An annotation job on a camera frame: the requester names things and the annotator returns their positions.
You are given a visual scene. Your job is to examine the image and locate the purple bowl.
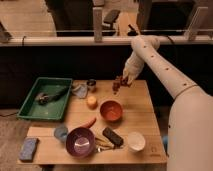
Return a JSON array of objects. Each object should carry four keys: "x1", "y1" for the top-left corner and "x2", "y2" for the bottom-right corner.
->
[{"x1": 66, "y1": 127, "x2": 95, "y2": 158}]

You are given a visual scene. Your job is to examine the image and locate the blue sponge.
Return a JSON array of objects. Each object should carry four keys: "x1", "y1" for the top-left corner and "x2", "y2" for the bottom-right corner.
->
[{"x1": 19, "y1": 138, "x2": 39, "y2": 162}]

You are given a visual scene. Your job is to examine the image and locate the dark rectangular block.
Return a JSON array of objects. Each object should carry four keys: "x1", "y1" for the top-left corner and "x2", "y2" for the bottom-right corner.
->
[{"x1": 102, "y1": 127, "x2": 124, "y2": 147}]

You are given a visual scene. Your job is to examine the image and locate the white cup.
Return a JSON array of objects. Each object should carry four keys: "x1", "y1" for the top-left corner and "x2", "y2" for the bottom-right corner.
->
[{"x1": 127, "y1": 132, "x2": 146, "y2": 153}]

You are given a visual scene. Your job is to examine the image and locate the red orange bowl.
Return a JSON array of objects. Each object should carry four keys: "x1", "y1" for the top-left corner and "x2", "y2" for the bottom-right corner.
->
[{"x1": 100, "y1": 100, "x2": 123, "y2": 122}]

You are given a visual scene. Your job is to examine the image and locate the small metal can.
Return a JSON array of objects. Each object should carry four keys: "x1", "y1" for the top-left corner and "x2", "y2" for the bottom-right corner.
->
[{"x1": 87, "y1": 79, "x2": 96, "y2": 92}]

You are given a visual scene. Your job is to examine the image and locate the wooden table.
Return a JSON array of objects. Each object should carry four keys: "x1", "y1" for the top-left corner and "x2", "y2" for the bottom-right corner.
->
[{"x1": 27, "y1": 80, "x2": 167, "y2": 165}]

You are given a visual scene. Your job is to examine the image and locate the yellow orange fruit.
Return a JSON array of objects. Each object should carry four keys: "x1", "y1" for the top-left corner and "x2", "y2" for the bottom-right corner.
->
[{"x1": 87, "y1": 96, "x2": 98, "y2": 109}]

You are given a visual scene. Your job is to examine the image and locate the red chili pepper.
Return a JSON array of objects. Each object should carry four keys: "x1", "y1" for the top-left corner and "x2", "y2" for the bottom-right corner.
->
[{"x1": 79, "y1": 117, "x2": 97, "y2": 129}]

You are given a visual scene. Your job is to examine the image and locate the white horizontal rail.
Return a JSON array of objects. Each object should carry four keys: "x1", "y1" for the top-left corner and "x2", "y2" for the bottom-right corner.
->
[{"x1": 0, "y1": 35, "x2": 213, "y2": 47}]

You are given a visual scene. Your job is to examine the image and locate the light blue cup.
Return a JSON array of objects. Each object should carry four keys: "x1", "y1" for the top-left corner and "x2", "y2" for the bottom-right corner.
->
[{"x1": 54, "y1": 125, "x2": 68, "y2": 142}]

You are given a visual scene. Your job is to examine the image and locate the green plastic tray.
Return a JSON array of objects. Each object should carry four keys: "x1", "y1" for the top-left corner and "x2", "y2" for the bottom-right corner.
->
[{"x1": 17, "y1": 77, "x2": 73, "y2": 121}]

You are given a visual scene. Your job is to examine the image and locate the dark tool in tray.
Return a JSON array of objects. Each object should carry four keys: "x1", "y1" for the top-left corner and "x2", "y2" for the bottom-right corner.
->
[{"x1": 35, "y1": 87, "x2": 68, "y2": 105}]

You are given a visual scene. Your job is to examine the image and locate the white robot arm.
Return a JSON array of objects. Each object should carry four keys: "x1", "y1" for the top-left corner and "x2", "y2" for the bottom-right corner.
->
[{"x1": 123, "y1": 35, "x2": 213, "y2": 171}]

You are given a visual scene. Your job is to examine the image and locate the dark purple grape bunch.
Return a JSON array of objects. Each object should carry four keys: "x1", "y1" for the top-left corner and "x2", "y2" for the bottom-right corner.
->
[{"x1": 112, "y1": 76, "x2": 128, "y2": 94}]

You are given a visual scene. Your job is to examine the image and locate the grey blue cloth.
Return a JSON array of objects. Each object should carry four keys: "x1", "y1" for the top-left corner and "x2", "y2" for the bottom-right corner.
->
[{"x1": 72, "y1": 84, "x2": 88, "y2": 99}]

